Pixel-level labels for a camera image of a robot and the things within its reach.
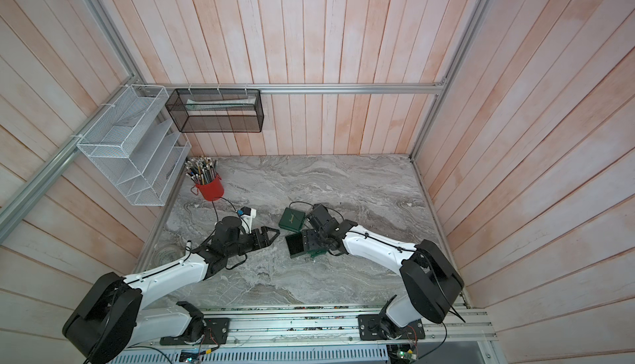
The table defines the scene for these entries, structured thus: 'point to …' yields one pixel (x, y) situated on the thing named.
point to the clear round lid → (168, 254)
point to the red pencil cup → (212, 190)
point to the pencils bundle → (201, 169)
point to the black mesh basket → (217, 110)
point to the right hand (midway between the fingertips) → (312, 237)
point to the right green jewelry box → (295, 245)
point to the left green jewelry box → (292, 219)
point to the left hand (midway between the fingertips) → (273, 237)
